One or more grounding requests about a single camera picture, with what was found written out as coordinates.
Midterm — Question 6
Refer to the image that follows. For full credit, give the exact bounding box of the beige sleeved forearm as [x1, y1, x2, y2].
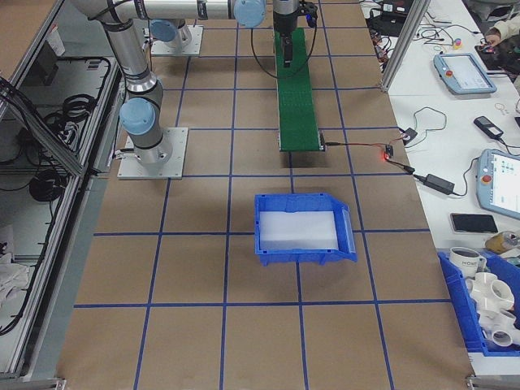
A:
[488, 15, 520, 41]

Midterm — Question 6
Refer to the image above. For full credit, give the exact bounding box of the green belt conveyor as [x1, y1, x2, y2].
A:
[272, 27, 326, 154]

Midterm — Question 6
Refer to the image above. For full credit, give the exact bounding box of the white foam pad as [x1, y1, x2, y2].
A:
[258, 210, 340, 251]

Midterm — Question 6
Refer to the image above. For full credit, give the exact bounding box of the grey blue teach pendant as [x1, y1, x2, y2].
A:
[473, 148, 520, 215]
[432, 52, 499, 97]

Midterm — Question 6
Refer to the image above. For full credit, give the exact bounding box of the black power adapter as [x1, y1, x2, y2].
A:
[423, 173, 457, 195]

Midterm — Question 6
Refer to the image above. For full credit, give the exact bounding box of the blue plastic bin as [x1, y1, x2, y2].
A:
[253, 193, 359, 268]

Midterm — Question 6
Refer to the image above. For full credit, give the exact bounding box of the black handheld device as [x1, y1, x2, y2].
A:
[473, 115, 505, 140]

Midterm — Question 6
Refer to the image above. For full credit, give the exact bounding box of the black smartphone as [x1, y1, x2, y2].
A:
[449, 212, 499, 234]

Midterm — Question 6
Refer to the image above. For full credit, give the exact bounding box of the white mug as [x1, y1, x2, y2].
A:
[448, 246, 488, 282]

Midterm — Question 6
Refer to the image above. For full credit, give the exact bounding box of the yellow brown bottle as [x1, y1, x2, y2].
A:
[484, 230, 520, 254]

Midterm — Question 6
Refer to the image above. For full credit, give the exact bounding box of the blue bin of fittings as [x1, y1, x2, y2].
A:
[437, 248, 520, 358]

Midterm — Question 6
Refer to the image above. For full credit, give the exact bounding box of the white PVC pipe fitting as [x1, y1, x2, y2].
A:
[465, 271, 516, 312]
[475, 308, 519, 349]

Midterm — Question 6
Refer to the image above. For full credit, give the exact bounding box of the white crumpled cloth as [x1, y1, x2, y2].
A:
[0, 251, 30, 310]

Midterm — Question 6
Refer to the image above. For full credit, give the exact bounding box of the aluminium table corner bar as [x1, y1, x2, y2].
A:
[0, 375, 67, 390]
[465, 373, 520, 390]

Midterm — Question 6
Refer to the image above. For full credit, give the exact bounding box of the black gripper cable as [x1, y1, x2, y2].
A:
[249, 24, 319, 80]

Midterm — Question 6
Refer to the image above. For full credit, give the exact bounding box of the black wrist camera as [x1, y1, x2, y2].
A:
[299, 1, 319, 28]

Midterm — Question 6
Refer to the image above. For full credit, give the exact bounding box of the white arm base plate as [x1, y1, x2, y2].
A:
[116, 126, 190, 180]
[149, 24, 204, 57]

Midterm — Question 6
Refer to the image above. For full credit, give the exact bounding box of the red black wire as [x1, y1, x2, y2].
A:
[323, 141, 387, 152]

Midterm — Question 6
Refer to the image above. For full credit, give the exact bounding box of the aluminium profile post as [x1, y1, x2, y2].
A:
[379, 0, 432, 93]

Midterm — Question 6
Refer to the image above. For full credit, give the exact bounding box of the black adapter output cable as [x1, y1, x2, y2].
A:
[390, 156, 427, 180]

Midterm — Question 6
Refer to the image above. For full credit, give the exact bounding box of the black cable coil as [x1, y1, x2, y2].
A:
[60, 93, 98, 119]
[28, 168, 62, 203]

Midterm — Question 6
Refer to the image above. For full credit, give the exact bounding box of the black box in frame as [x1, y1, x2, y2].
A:
[34, 40, 60, 85]

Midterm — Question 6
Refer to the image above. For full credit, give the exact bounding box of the V-shaped metal bar frame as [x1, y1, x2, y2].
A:
[0, 0, 123, 381]

